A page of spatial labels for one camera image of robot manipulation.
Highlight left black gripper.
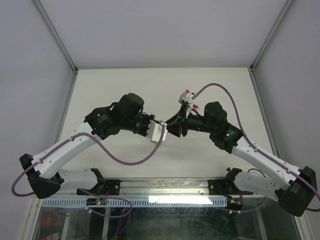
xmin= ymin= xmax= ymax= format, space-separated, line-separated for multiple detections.
xmin=122 ymin=113 xmax=159 ymax=138

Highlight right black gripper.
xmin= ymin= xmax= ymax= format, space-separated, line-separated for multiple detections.
xmin=164 ymin=104 xmax=216 ymax=138

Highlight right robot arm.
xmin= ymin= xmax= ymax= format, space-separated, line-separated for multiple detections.
xmin=166 ymin=101 xmax=318 ymax=217

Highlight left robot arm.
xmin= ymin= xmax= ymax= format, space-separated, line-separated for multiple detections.
xmin=19 ymin=93 xmax=155 ymax=199

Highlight aluminium mounting rail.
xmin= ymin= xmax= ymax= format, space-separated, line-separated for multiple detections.
xmin=31 ymin=176 xmax=301 ymax=198

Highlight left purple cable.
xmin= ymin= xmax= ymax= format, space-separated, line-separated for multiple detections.
xmin=11 ymin=124 xmax=166 ymax=221

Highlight purple cable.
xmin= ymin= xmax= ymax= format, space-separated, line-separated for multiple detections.
xmin=11 ymin=124 xmax=166 ymax=221
xmin=191 ymin=82 xmax=320 ymax=215

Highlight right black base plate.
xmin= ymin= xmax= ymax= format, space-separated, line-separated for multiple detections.
xmin=207 ymin=178 xmax=239 ymax=198

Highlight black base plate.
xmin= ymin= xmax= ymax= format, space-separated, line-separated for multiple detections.
xmin=207 ymin=178 xmax=239 ymax=198
xmin=86 ymin=179 xmax=122 ymax=196

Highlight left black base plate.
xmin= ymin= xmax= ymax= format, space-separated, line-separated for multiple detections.
xmin=86 ymin=179 xmax=122 ymax=196

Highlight white slotted cable duct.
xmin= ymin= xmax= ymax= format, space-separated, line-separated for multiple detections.
xmin=42 ymin=196 xmax=228 ymax=208

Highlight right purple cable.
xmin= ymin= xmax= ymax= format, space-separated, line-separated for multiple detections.
xmin=191 ymin=82 xmax=320 ymax=215

